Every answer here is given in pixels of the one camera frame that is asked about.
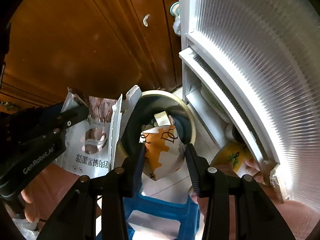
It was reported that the wooden cabinet door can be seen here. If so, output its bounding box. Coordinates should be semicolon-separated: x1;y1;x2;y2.
0;0;186;111

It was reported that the ornate metal handle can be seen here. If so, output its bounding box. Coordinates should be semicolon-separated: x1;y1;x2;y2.
0;101;18;111

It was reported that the person's left leg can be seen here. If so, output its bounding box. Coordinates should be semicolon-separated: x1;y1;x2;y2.
24;164;111;223

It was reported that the white cardboard carton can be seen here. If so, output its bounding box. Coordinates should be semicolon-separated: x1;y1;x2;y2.
110;85;142;171

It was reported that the white coffee pouch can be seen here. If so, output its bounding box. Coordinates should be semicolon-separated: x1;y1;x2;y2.
55;87;123;179

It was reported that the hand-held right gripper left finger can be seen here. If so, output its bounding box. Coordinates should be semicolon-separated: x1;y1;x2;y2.
39;144;147;240

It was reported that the person's left hand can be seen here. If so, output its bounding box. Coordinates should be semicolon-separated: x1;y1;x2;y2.
20;185;45;224

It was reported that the orange and white paper packet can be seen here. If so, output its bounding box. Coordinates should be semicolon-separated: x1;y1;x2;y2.
140;123;187;182

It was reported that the white plastic bag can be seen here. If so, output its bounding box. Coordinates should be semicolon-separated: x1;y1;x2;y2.
12;217;41;240

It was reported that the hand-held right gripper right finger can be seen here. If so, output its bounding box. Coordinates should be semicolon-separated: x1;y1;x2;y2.
184;143;296;240

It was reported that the person's leg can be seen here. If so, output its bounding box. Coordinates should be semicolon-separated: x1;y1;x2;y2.
24;164;111;223
257;192;317;240

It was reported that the blue plastic stool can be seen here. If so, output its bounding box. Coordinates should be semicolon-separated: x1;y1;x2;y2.
123;187;201;240

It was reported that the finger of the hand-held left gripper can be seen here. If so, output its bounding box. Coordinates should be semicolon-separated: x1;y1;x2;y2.
48;109;90;136
47;104;90;122

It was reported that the ribbed glass door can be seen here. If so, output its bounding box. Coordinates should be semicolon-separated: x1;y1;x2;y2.
176;0;320;203

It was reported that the round trash bin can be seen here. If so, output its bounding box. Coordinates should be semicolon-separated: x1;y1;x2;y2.
116;90;196;161

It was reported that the person's right leg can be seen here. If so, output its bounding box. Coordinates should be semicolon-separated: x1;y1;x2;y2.
257;192;317;240

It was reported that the yellow slipper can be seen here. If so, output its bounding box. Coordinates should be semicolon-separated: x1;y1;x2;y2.
210;141;253;178

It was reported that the clear door knob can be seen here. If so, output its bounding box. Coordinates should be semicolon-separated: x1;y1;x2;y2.
170;1;181;17

